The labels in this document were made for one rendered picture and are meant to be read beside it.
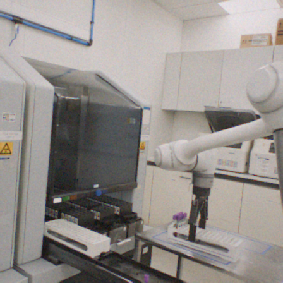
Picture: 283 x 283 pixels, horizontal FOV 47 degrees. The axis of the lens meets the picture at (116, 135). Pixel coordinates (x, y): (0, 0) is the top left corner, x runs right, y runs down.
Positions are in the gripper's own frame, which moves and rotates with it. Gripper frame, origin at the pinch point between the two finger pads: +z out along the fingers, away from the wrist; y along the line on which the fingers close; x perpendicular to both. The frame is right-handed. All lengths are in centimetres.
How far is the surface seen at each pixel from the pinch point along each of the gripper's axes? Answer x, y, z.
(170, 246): 6.9, -9.9, 5.5
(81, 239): 30, -41, 1
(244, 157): 31, 195, -19
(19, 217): 50, -54, -5
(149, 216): 131, 199, 66
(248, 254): -19.8, 8.2, 5.6
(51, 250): 44, -42, 9
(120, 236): 36.7, -3.0, 11.6
